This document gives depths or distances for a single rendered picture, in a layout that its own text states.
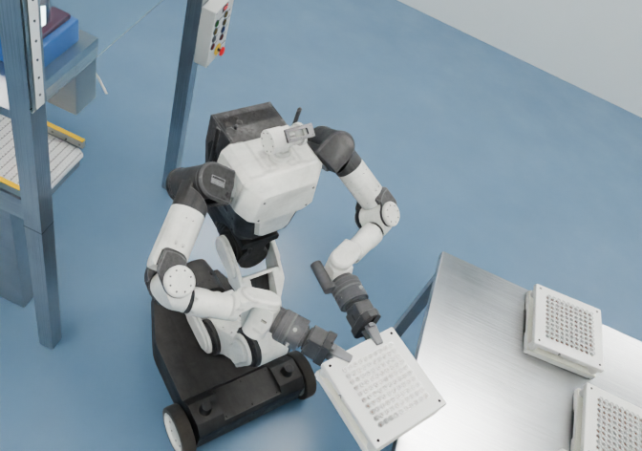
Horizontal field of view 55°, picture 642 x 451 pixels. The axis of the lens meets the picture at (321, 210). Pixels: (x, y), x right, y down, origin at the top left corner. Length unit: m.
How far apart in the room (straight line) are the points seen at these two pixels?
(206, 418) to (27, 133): 1.21
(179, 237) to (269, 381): 1.10
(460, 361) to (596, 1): 3.55
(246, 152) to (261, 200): 0.14
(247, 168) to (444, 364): 0.86
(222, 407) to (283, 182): 1.05
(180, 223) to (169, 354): 1.05
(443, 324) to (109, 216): 1.70
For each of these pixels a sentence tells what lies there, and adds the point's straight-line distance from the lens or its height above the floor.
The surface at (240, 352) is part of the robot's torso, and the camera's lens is 2.09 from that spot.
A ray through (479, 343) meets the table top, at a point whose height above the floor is 0.85.
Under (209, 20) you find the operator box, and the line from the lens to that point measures 2.46.
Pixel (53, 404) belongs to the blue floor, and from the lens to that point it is 2.61.
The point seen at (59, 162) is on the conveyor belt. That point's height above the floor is 0.81.
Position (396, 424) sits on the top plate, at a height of 1.04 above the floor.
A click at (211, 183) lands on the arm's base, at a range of 1.58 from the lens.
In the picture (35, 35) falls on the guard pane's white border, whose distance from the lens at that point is 1.53.
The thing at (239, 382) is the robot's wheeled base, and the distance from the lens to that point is 2.47.
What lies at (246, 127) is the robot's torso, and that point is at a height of 1.24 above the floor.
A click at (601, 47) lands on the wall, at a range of 5.22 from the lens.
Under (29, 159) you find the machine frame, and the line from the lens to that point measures 1.79.
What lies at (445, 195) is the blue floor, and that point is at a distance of 3.72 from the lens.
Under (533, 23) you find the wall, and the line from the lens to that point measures 5.15.
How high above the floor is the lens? 2.43
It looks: 47 degrees down
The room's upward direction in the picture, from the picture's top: 25 degrees clockwise
